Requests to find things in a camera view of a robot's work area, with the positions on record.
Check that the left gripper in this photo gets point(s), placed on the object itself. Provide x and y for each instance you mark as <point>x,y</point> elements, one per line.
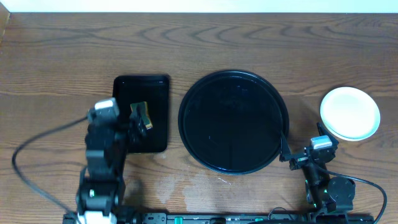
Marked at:
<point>136,130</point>

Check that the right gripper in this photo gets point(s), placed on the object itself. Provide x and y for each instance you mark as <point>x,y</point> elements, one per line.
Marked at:
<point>285,149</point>

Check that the yellow green scrub sponge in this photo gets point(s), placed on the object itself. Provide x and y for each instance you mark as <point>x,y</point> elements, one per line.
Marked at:
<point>140,113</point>

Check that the mint plate front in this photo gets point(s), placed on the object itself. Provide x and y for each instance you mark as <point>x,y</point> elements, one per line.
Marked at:
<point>350,113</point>

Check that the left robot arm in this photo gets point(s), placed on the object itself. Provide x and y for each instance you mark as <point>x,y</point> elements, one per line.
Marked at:
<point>101,189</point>

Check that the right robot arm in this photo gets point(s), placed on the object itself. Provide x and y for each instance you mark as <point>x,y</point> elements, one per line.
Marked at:
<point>327,194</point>

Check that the black rectangular tray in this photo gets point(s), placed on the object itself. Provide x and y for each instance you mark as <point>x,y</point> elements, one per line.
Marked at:
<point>154,90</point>

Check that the black round tray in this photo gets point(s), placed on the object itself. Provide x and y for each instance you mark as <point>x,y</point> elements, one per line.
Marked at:
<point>232,122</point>

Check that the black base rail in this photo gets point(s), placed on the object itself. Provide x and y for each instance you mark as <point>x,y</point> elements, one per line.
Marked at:
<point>163,218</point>

